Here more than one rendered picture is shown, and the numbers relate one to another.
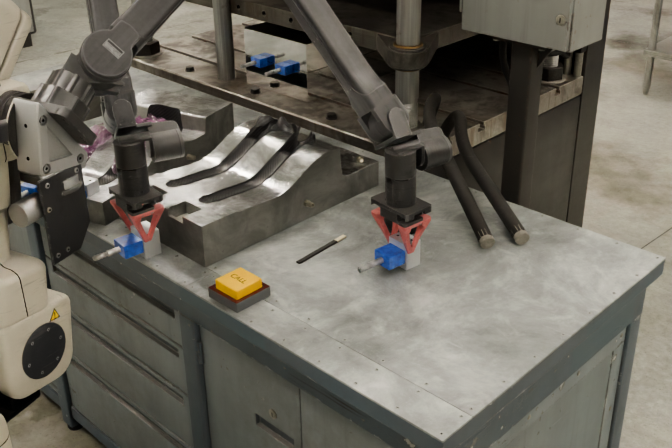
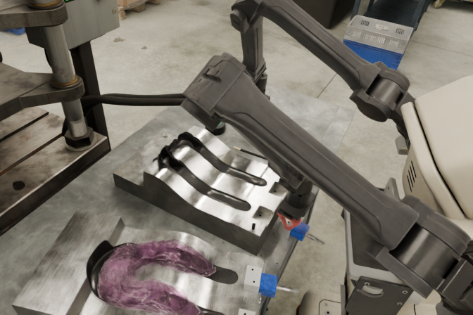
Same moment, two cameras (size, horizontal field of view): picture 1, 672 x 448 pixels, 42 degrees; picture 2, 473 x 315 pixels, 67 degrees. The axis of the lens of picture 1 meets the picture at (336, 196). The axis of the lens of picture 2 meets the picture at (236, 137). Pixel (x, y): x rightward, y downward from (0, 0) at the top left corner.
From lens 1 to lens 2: 2.11 m
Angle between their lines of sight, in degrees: 88
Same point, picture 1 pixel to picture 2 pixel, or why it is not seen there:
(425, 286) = not seen: hidden behind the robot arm
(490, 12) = (77, 29)
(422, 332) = (302, 117)
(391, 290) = not seen: hidden behind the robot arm
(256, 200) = (250, 162)
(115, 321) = not seen: outside the picture
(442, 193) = (172, 119)
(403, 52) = (80, 82)
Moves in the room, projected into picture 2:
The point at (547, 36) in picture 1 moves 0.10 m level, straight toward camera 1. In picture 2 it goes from (110, 24) to (136, 25)
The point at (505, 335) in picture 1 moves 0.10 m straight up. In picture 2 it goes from (291, 100) to (295, 80)
